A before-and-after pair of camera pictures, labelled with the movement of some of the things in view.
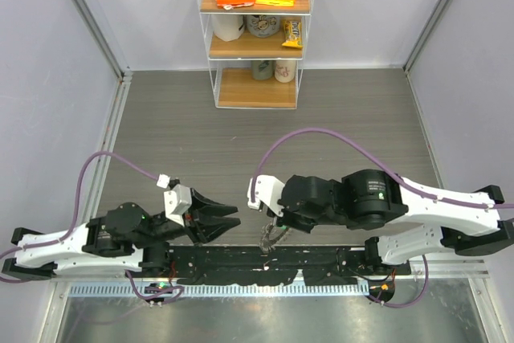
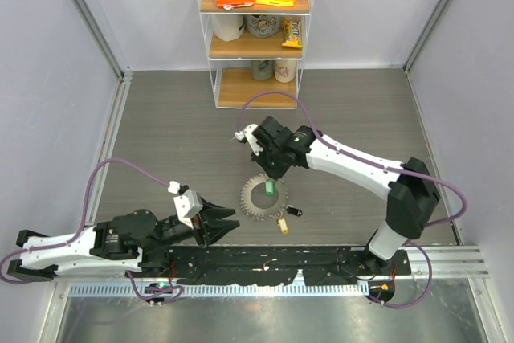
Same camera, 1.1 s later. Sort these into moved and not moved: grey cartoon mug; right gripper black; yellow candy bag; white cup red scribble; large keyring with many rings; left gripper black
Moved: large keyring with many rings; right gripper black
Not moved: yellow candy bag; grey cartoon mug; white cup red scribble; left gripper black
